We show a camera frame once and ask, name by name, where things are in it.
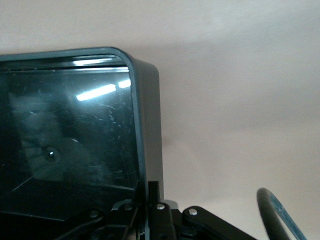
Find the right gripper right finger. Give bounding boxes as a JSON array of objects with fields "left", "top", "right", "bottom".
[{"left": 148, "top": 181, "right": 256, "bottom": 240}]

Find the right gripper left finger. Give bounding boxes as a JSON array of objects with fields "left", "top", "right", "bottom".
[{"left": 59, "top": 199, "right": 140, "bottom": 240}]

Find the black plastic box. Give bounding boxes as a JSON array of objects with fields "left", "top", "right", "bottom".
[{"left": 0, "top": 46, "right": 167, "bottom": 240}]

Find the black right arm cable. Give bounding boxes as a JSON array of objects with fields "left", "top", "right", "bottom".
[{"left": 256, "top": 187, "right": 309, "bottom": 240}]

